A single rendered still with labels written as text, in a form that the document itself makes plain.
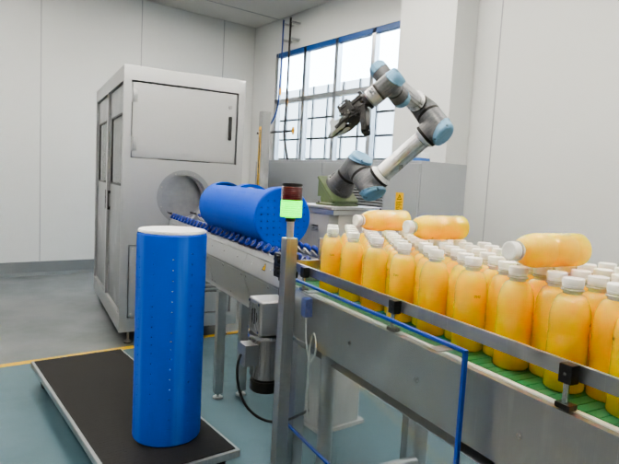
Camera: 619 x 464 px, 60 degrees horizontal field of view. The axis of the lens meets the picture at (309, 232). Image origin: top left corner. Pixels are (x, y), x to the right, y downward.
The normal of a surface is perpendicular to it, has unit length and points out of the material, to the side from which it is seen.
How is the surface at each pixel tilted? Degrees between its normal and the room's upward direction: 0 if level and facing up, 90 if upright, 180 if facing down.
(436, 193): 90
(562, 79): 90
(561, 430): 90
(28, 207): 90
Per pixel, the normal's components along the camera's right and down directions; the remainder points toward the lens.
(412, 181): -0.79, 0.01
